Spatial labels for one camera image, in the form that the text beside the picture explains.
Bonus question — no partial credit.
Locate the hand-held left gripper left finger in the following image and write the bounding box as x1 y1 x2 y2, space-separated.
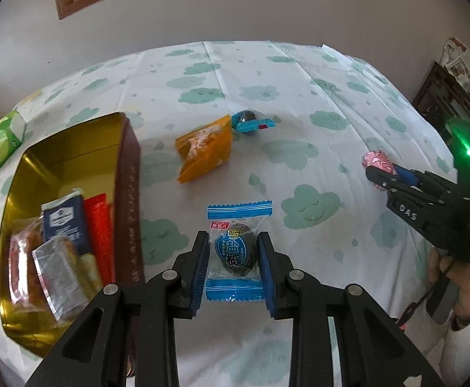
25 231 211 387

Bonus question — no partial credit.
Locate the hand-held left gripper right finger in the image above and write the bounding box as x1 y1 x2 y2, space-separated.
257 232 435 387

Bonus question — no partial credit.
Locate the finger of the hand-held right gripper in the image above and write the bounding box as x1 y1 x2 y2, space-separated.
392 164 426 189
366 166 406 197

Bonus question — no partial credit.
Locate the pink candy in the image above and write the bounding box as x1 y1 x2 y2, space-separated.
361 150 397 191

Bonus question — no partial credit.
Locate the blue plum snack packet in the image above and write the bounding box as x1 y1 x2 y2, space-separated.
205 200 273 303
231 110 278 134

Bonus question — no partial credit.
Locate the gold tin box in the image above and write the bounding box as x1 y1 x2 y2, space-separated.
0 112 146 377

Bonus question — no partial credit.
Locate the red snack packet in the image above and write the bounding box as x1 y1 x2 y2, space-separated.
84 193 117 287

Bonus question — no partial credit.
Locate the silver foil snack packet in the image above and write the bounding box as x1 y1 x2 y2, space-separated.
32 236 99 323

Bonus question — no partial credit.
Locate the navy snack packet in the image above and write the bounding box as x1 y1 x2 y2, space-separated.
41 189 92 256

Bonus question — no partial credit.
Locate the person's right forearm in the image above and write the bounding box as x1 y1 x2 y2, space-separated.
439 286 470 387

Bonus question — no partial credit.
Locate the dark wooden cabinet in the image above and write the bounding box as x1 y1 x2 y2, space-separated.
414 61 470 152

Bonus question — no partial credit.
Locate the orange snack packet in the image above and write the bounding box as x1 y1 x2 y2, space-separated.
175 114 233 184

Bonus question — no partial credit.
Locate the stack of newspapers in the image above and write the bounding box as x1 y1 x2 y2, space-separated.
440 37 470 89

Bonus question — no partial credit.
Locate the cloud print tablecloth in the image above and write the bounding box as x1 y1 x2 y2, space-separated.
0 40 464 387

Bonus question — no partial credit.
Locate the clear pastry packet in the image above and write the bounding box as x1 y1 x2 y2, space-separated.
8 218 47 306

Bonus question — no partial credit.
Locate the green tissue pack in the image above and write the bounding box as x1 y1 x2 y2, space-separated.
0 110 26 177

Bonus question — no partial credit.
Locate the black wrist strap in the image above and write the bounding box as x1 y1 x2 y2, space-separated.
396 288 435 331

